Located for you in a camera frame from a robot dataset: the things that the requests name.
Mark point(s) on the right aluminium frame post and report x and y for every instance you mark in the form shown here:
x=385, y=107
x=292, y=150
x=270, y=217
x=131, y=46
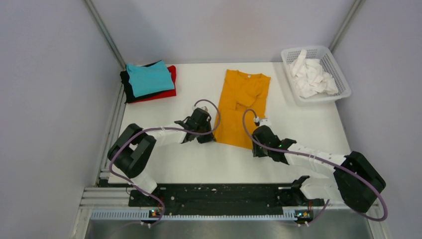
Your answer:
x=353, y=11

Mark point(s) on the left aluminium frame post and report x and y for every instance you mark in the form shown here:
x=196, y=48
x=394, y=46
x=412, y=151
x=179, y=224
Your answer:
x=104, y=31

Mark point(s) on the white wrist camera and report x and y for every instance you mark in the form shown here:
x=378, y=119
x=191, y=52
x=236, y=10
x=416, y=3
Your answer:
x=204, y=108
x=262, y=122

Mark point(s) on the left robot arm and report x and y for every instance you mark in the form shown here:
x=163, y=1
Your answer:
x=130, y=153

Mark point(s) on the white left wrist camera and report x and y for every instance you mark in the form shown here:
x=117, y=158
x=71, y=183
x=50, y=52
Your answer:
x=204, y=108

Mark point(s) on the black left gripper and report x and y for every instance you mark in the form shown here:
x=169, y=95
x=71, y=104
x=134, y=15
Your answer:
x=209, y=138

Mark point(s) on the white slotted cable duct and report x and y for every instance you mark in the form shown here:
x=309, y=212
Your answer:
x=146, y=215

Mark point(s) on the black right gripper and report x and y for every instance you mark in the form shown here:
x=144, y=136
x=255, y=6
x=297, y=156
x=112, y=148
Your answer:
x=258, y=153

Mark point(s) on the red folded t shirt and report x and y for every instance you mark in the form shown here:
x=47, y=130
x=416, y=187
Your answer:
x=158, y=95

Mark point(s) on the white crumpled t shirt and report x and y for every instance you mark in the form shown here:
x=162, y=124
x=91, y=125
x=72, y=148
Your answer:
x=310, y=78

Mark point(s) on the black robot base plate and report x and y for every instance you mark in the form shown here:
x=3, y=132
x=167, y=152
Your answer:
x=223, y=199

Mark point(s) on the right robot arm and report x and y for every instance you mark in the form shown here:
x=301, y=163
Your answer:
x=344, y=178

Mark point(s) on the white plastic laundry basket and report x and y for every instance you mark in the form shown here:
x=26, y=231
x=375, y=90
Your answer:
x=328, y=63

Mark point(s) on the orange t shirt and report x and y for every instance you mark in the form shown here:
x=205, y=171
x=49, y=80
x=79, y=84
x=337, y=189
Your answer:
x=241, y=91

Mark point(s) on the aluminium frame post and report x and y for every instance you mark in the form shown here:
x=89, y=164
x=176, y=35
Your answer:
x=104, y=31
x=353, y=11

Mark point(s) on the black folded t shirt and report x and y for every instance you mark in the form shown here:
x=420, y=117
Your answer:
x=124, y=76

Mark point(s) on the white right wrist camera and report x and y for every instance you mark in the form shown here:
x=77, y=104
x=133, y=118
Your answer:
x=262, y=122

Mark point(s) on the teal folded t shirt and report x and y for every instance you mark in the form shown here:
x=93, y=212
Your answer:
x=147, y=80

